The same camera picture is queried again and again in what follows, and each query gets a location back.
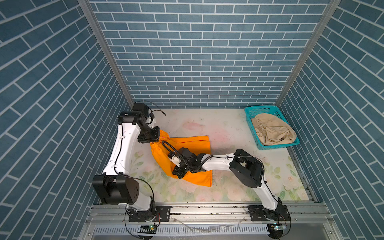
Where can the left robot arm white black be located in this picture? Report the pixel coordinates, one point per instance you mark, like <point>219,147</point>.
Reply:
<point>115,186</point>

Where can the beige shorts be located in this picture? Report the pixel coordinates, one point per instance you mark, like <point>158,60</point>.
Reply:
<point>273,131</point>

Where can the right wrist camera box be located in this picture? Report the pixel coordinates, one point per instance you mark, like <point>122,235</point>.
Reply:
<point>174,159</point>

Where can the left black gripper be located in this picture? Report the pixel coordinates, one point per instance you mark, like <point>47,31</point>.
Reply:
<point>155,137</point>

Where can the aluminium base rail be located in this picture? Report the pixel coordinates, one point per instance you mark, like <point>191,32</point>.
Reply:
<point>309,221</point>

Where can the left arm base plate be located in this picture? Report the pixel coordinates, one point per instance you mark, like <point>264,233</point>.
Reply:
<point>158,213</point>

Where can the orange shorts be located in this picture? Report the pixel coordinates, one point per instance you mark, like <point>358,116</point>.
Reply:
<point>193,150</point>

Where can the white vented cable duct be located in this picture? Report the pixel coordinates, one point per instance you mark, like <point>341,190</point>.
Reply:
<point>173,230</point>

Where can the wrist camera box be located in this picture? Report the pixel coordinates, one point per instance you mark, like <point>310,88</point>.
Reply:
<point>150,119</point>
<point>174,159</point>

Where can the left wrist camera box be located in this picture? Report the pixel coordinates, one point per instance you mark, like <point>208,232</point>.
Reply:
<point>150,119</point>

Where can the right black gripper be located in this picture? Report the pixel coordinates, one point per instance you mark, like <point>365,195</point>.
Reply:
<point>177,172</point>

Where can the teal plastic basket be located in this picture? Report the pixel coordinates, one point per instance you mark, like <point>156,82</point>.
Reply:
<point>251,112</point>

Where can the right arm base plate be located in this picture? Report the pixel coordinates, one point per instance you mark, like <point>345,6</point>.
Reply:
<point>258,213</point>

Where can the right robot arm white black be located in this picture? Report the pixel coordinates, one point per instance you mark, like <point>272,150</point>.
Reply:
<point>249,170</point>

